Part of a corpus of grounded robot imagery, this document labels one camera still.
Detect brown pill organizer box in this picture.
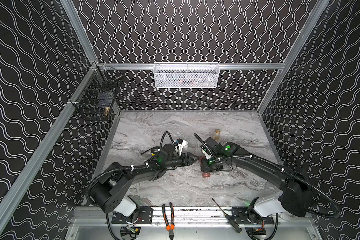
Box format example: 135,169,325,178
199,157,211,178

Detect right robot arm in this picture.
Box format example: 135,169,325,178
194,134,340,218

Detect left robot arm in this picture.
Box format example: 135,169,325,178
85,131,199,217

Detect yellow black tape measure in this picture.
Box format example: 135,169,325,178
141,146,160,157

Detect small amber glass vial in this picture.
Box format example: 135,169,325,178
213,129,221,142

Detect black screwdriver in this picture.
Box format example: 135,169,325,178
212,198,243,234

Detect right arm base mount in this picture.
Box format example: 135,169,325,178
232,207,275,225

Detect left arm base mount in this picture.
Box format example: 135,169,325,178
111,207,154,225

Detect orange handled pliers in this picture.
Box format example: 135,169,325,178
162,202,175,240

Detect white wire mesh basket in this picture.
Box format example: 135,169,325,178
153,62,220,89

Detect black wire basket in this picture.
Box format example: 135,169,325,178
74,65,124,123

